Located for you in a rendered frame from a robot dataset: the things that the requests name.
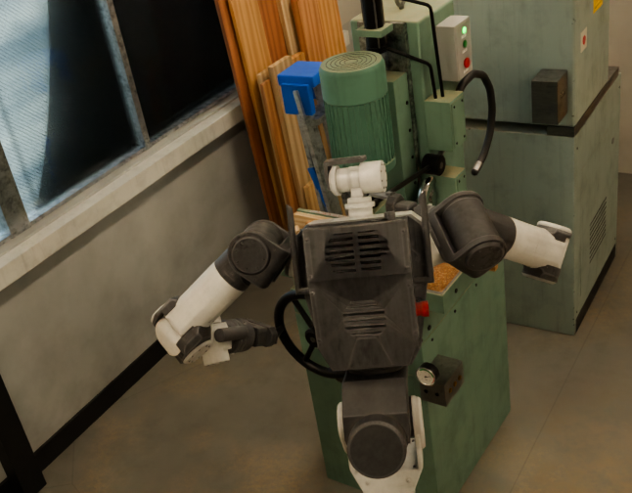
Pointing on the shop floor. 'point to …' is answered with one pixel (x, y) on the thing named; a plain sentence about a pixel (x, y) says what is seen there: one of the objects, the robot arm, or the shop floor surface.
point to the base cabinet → (461, 340)
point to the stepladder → (295, 73)
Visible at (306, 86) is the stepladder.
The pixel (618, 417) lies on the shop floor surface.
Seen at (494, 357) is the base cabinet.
